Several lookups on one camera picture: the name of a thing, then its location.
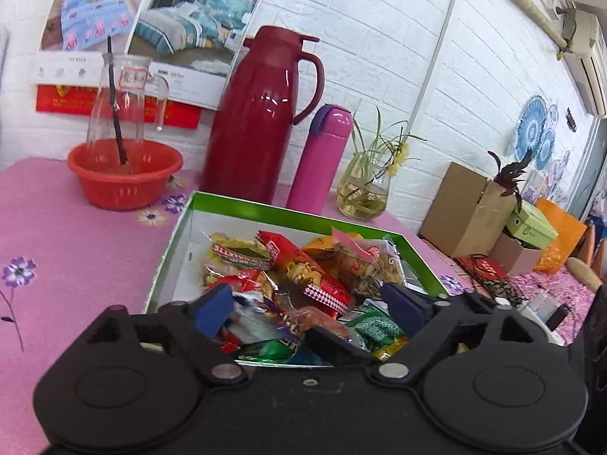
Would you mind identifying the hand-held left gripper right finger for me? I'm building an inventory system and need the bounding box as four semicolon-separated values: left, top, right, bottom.
374;283;541;382

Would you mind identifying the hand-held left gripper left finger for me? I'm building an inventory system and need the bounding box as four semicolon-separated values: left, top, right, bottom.
85;283;248;382

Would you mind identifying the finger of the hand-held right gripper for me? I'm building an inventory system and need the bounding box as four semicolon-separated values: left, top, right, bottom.
306;325;375;367

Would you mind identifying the green patterned snack packet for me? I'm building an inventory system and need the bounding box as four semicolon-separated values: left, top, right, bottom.
346;301;409;354

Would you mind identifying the clear cracker packet pink seal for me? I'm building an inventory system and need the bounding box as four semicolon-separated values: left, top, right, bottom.
332;227;407;297

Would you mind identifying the green cardboard box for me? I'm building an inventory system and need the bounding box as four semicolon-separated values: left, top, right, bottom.
142;191;451;368

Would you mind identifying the yellow packet red checkered band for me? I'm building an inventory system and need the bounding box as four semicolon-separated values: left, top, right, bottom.
204;232;273;271

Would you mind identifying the shiny green snack packet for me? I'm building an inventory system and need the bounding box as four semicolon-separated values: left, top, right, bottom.
239;339;297;363

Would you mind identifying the red checkered snack packet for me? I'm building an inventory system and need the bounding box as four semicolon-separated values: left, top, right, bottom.
258;230;354;318

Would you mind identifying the white power strip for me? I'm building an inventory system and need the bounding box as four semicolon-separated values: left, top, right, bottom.
522;289;570;333

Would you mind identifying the red printed bag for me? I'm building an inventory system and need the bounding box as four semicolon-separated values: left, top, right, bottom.
455;256;510;290

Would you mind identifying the woven straw brush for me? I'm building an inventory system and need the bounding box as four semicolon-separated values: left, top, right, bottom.
564;256;603;290

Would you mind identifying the brown cardboard box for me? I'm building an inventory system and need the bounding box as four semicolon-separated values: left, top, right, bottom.
420;161;517;259

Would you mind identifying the green plant in glass vase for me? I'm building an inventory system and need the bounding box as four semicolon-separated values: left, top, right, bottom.
337;107;428;222

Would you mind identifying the pale pink cardboard box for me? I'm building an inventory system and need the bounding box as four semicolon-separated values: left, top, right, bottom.
488;232;536;276

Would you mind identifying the orange bag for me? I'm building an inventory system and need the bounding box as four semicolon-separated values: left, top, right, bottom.
533;198;589;275

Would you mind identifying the pink floral tablecloth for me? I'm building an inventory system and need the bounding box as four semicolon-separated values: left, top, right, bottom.
0;158;475;455

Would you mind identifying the red plastic basin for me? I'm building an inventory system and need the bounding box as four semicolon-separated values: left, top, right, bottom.
66;140;184;210

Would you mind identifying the green shoe box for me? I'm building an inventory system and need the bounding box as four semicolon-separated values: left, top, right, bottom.
504;200;559;250

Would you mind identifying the pink thermos bottle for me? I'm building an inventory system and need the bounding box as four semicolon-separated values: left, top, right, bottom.
286;103;352;216

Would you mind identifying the dark red leaf plant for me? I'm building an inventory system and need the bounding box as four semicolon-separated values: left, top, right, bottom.
487;149;534;214

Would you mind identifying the red thermos jug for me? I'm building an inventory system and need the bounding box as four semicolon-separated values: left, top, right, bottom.
199;26;326;204

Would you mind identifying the black stirring stick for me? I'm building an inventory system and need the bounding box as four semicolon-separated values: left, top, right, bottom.
107;35;130;166

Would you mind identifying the glass pitcher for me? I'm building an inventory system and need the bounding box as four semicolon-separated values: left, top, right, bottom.
86;53;170;176

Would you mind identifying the white air conditioner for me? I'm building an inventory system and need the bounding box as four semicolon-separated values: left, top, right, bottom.
552;0;607;117

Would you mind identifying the blue mandala wall decoration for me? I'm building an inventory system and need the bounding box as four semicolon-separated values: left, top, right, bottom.
512;95;563;171

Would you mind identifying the white wall pipe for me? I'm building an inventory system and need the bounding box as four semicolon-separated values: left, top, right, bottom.
410;0;463;129

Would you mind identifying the wall calendar poster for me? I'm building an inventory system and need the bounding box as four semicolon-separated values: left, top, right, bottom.
31;0;273;129

